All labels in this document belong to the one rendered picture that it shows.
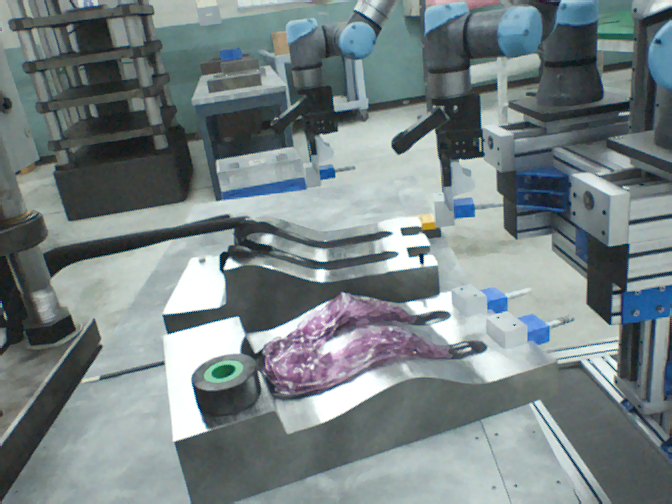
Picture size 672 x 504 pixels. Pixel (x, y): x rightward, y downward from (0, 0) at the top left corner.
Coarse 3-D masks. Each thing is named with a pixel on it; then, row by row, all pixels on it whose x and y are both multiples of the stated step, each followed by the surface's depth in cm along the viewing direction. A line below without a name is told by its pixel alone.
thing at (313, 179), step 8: (304, 168) 157; (312, 168) 156; (320, 168) 158; (328, 168) 157; (336, 168) 159; (344, 168) 159; (352, 168) 159; (312, 176) 157; (320, 176) 157; (328, 176) 158; (312, 184) 157; (320, 184) 158
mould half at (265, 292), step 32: (288, 224) 130; (384, 224) 129; (416, 224) 127; (256, 256) 110; (320, 256) 119; (352, 256) 117; (192, 288) 119; (224, 288) 117; (256, 288) 109; (288, 288) 109; (320, 288) 109; (352, 288) 109; (384, 288) 109; (416, 288) 109; (192, 320) 111; (256, 320) 111; (288, 320) 111
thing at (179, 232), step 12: (240, 216) 165; (168, 228) 146; (180, 228) 148; (192, 228) 151; (204, 228) 154; (216, 228) 157; (228, 228) 161; (144, 240) 139; (156, 240) 142; (168, 240) 146
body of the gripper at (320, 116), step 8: (296, 88) 151; (312, 88) 148; (320, 88) 149; (328, 88) 150; (312, 96) 151; (320, 96) 151; (328, 96) 151; (312, 104) 151; (320, 104) 152; (328, 104) 151; (312, 112) 152; (320, 112) 151; (328, 112) 150; (304, 120) 151; (312, 120) 151; (320, 120) 152; (328, 120) 151; (304, 128) 155; (312, 128) 151; (320, 128) 153; (328, 128) 153; (336, 128) 152
